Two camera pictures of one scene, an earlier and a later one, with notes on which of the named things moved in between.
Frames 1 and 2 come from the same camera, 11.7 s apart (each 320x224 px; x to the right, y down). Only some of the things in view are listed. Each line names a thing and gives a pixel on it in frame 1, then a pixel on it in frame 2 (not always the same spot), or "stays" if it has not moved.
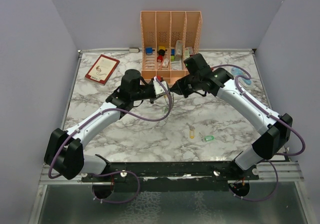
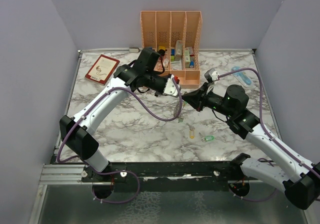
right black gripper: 179,87 to 197,99
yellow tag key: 192,133 stays
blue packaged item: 236,72 stays
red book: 102,69 stays
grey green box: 179,50 stays
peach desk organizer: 167,38 stays
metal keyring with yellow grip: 165,96 to 176,112
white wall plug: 134,50 stays
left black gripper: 151,83 to 166,77
